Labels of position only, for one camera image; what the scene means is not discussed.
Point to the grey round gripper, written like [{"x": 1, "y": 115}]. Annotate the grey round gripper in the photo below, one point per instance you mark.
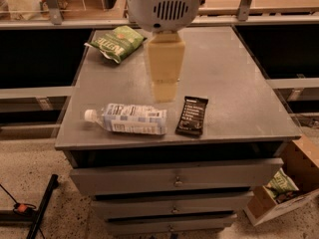
[{"x": 167, "y": 9}]

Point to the blue label plastic bottle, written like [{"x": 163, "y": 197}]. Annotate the blue label plastic bottle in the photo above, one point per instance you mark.
[{"x": 129, "y": 119}]

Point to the black snack bar wrapper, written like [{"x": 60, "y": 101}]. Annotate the black snack bar wrapper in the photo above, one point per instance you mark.
[{"x": 192, "y": 116}]

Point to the grey drawer cabinet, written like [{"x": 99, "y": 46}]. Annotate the grey drawer cabinet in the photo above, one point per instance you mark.
[{"x": 243, "y": 118}]

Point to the top grey drawer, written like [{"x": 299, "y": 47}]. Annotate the top grey drawer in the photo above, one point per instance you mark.
[{"x": 175, "y": 176}]

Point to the grey drawer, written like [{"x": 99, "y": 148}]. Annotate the grey drawer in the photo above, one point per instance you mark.
[
  {"x": 170, "y": 223},
  {"x": 171, "y": 205},
  {"x": 175, "y": 176}
]

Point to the clear acrylic bin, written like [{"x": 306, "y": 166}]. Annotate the clear acrylic bin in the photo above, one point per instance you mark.
[{"x": 38, "y": 10}]

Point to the middle grey drawer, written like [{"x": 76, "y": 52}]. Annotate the middle grey drawer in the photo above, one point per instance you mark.
[{"x": 171, "y": 205}]

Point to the cardboard box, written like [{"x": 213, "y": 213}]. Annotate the cardboard box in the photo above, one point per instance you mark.
[{"x": 301, "y": 164}]

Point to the green chip bag in box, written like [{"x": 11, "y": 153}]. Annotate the green chip bag in box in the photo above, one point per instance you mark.
[{"x": 281, "y": 185}]

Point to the bottom grey drawer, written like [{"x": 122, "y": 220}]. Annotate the bottom grey drawer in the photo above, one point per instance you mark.
[{"x": 170, "y": 223}]

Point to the black metal stand leg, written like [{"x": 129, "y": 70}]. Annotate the black metal stand leg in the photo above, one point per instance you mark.
[{"x": 29, "y": 214}]

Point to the grey metal shelf rail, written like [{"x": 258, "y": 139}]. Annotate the grey metal shelf rail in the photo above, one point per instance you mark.
[{"x": 212, "y": 12}]

